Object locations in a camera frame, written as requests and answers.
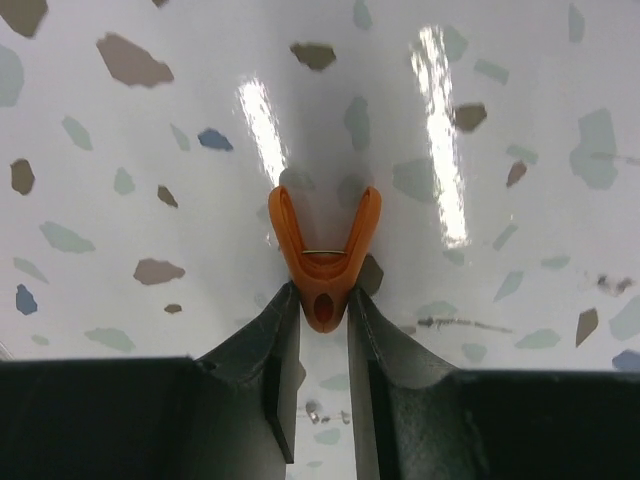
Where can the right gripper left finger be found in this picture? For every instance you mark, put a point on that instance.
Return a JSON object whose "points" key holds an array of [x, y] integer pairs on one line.
{"points": [[229, 414]]}

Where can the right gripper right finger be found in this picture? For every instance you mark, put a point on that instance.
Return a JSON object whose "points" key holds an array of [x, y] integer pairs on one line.
{"points": [[416, 416]]}

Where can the orange clothespin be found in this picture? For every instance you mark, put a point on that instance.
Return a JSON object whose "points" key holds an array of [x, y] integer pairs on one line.
{"points": [[324, 278]]}

